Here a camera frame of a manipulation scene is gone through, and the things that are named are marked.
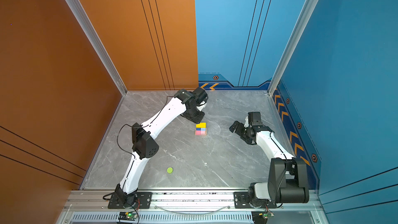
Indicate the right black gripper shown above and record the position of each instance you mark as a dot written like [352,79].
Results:
[238,131]

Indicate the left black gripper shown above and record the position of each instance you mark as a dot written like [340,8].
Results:
[198,121]

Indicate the yellow rectangular block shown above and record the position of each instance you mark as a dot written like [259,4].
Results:
[201,125]

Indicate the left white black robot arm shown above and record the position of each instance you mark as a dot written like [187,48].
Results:
[189,105]

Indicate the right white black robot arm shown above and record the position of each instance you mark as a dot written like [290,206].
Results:
[287,178]

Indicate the right green circuit board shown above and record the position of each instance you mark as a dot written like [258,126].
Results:
[261,217]

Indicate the green circuit board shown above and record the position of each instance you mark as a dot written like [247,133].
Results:
[261,217]
[127,217]

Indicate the left green circuit board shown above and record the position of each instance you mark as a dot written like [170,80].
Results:
[127,217]

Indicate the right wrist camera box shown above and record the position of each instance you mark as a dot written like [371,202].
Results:
[254,119]

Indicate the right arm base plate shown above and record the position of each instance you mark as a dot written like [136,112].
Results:
[244,199]

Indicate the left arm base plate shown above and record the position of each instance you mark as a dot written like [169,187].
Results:
[144,199]

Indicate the aluminium front rail frame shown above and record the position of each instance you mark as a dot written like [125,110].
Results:
[186,206]

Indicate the right aluminium corner post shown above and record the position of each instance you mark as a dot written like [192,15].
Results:
[300,25]

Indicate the aluminium corner post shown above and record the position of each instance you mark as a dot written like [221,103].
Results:
[85,23]
[300,25]

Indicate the left aluminium corner post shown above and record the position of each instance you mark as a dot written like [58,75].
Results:
[85,23]

